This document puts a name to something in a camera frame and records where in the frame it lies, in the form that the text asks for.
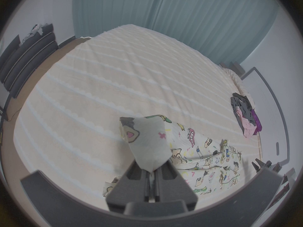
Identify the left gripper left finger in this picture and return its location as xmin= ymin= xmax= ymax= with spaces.
xmin=106 ymin=160 xmax=152 ymax=207

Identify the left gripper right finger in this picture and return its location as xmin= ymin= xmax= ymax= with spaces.
xmin=154 ymin=160 xmax=198 ymax=205

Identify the white printed pyjama top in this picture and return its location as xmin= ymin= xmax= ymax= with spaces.
xmin=102 ymin=114 xmax=243 ymax=197

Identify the bed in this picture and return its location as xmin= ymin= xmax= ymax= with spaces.
xmin=13 ymin=24 xmax=290 ymax=213

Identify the purple garment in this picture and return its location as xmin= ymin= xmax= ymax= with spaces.
xmin=250 ymin=109 xmax=263 ymax=135

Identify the dark grey garment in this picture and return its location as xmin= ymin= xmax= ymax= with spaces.
xmin=230 ymin=92 xmax=258 ymax=128

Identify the cream pillow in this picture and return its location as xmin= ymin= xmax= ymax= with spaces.
xmin=222 ymin=68 xmax=255 ymax=106

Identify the grey bedside table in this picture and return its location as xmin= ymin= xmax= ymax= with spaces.
xmin=219 ymin=61 xmax=246 ymax=77

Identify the blue-green curtain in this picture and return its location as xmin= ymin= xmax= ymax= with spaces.
xmin=72 ymin=0 xmax=280 ymax=66

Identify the pale crumpled cloth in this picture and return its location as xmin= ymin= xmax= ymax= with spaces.
xmin=22 ymin=24 xmax=49 ymax=42

